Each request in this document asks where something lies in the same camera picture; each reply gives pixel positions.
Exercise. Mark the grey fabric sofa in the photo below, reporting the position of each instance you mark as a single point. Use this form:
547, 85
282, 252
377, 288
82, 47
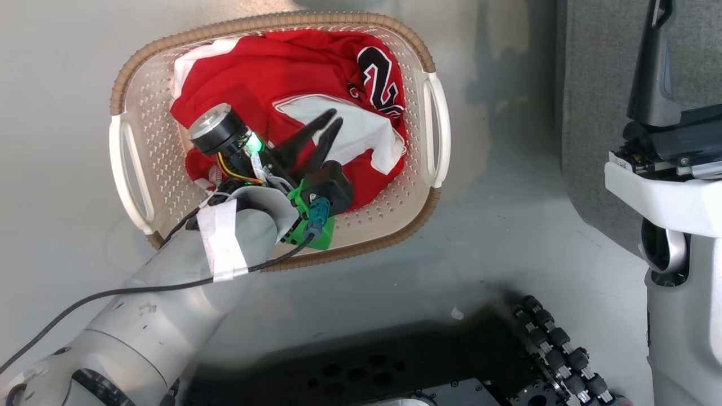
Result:
592, 84

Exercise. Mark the black roller omni wheel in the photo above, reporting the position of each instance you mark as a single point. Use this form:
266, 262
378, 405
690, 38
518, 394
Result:
555, 338

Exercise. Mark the cream perforated laundry basket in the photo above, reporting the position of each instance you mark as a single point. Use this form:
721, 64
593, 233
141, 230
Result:
146, 90

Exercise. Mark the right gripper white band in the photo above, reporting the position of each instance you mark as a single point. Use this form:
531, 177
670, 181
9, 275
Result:
665, 197

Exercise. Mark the white tape strip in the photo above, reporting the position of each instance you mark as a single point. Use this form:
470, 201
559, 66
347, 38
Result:
223, 242

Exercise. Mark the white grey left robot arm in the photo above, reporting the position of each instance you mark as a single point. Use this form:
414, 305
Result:
141, 327

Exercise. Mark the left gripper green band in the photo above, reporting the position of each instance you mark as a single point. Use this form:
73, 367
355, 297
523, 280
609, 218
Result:
217, 127

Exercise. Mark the red white jersey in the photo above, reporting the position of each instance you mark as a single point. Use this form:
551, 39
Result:
254, 73

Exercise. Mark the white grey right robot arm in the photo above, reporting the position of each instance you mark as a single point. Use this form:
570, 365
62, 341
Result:
682, 327

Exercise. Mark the small white floor scrap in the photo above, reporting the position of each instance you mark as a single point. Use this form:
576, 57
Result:
457, 313

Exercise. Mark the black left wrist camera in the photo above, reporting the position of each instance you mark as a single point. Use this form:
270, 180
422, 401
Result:
333, 186

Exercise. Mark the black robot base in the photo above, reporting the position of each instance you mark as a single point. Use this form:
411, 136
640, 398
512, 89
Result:
395, 361

